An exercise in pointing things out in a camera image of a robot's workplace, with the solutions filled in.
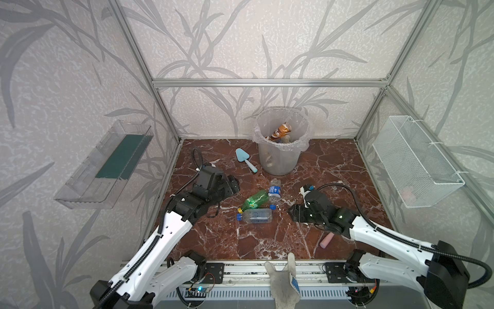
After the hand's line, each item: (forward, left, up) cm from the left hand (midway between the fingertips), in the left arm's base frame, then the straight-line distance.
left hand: (235, 180), depth 74 cm
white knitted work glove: (-32, -19, -20) cm, 42 cm away
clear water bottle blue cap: (-7, -8, -19) cm, 22 cm away
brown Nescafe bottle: (+34, -21, -6) cm, 40 cm away
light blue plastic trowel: (+31, +1, -24) cm, 39 cm away
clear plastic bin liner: (+36, -13, 0) cm, 38 cm away
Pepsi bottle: (+5, -17, -20) cm, 27 cm away
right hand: (-4, -24, -13) cm, 28 cm away
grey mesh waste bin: (+17, -19, -10) cm, 28 cm away
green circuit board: (-35, +14, -25) cm, 45 cm away
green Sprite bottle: (+1, -8, -21) cm, 22 cm away
